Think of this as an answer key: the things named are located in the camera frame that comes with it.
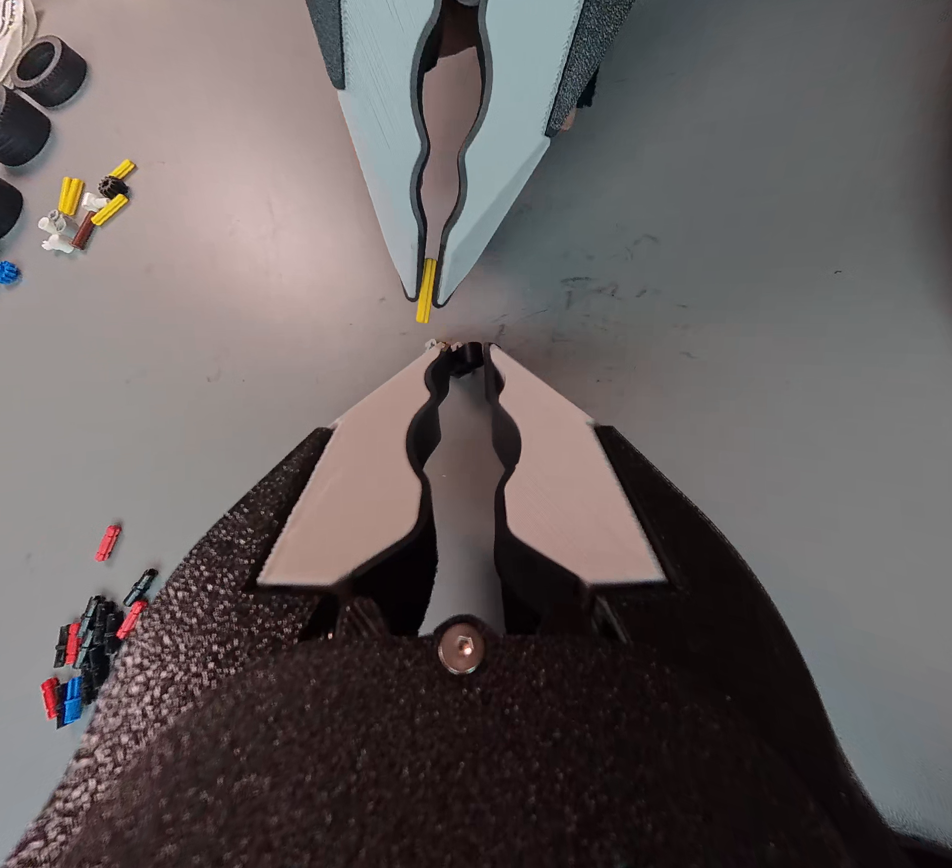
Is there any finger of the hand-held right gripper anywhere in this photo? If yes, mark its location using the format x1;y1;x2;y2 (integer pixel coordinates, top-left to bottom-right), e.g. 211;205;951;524
433;0;599;309
337;0;446;302

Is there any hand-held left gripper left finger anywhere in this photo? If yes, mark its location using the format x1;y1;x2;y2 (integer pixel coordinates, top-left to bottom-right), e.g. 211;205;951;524
258;343;447;584

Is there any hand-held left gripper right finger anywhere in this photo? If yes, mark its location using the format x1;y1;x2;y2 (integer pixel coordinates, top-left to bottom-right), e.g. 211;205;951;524
483;346;666;590

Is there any small grey toy brick assembly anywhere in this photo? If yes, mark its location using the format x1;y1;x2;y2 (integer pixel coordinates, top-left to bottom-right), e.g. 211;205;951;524
424;340;488;378

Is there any grey desk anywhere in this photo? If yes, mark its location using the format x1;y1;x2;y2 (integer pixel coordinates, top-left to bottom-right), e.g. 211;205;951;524
0;0;952;868

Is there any person's right hand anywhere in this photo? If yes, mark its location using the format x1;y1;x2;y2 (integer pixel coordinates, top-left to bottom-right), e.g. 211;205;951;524
437;3;486;62

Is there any pile of small connector pins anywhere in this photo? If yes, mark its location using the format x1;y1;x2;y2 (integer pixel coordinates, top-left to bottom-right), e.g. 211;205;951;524
41;569;161;729

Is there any sticker sheet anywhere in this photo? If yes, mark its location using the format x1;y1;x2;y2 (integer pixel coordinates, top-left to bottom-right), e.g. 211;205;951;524
0;0;38;84

